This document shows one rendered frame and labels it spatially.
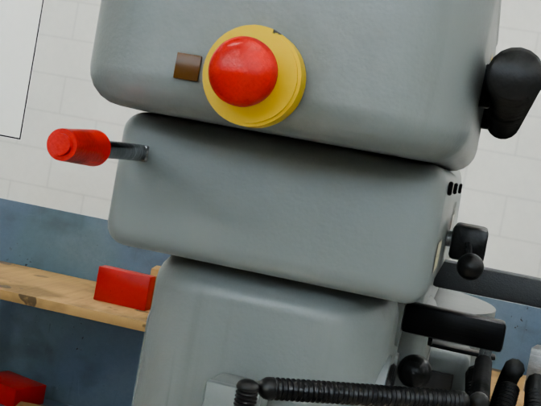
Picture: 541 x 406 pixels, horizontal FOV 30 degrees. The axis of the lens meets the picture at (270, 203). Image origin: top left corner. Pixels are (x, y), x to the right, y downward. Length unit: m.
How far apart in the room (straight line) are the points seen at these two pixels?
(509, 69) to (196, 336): 0.31
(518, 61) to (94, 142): 0.26
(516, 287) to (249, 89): 0.60
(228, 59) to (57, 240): 4.93
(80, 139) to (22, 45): 5.02
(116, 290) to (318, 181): 4.08
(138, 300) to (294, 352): 3.99
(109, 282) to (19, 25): 1.61
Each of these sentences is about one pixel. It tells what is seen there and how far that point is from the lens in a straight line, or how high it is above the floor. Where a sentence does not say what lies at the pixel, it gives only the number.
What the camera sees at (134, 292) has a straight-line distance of 4.73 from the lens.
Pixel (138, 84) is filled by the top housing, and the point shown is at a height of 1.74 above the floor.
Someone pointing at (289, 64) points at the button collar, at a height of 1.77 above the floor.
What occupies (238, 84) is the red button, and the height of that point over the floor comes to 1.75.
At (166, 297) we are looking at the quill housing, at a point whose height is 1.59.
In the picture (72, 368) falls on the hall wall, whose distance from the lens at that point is 5.53.
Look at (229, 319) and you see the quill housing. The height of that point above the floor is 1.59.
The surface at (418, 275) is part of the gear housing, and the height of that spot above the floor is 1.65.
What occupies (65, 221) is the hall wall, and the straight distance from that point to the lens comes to 5.46.
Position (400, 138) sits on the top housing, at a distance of 0.61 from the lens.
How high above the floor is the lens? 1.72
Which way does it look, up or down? 3 degrees down
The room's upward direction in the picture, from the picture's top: 10 degrees clockwise
